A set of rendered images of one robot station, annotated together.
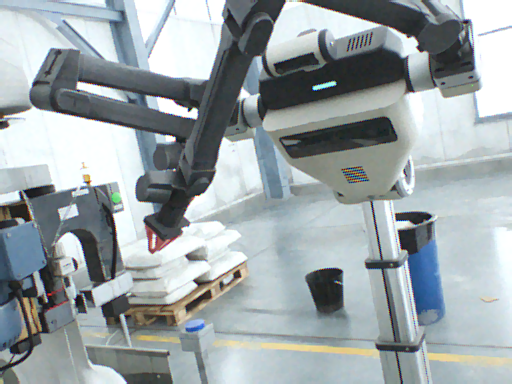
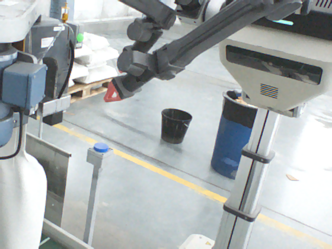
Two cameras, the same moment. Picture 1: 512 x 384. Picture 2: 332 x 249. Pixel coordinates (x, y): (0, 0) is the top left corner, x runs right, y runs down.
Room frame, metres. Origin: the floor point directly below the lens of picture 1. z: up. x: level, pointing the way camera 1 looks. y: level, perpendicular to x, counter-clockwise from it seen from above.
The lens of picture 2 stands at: (-0.05, 0.26, 1.59)
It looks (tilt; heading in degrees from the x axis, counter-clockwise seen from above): 20 degrees down; 359
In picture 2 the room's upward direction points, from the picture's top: 9 degrees clockwise
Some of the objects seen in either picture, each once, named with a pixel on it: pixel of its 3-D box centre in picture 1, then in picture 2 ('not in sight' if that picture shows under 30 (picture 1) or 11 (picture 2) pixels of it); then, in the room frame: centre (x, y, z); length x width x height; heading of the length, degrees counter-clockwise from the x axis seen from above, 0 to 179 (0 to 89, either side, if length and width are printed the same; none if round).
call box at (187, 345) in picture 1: (197, 336); (99, 155); (1.43, 0.27, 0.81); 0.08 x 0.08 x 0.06; 58
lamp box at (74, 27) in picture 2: (107, 198); (71, 34); (1.42, 0.44, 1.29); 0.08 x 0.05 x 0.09; 58
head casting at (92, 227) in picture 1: (46, 238); (18, 50); (1.36, 0.61, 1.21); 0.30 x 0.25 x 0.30; 58
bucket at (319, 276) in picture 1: (327, 290); (174, 126); (3.52, -0.36, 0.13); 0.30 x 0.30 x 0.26
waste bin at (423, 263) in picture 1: (406, 267); (243, 134); (3.09, -0.86, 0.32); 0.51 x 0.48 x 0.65; 148
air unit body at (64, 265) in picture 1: (65, 273); not in sight; (1.17, 0.50, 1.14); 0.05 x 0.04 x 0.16; 148
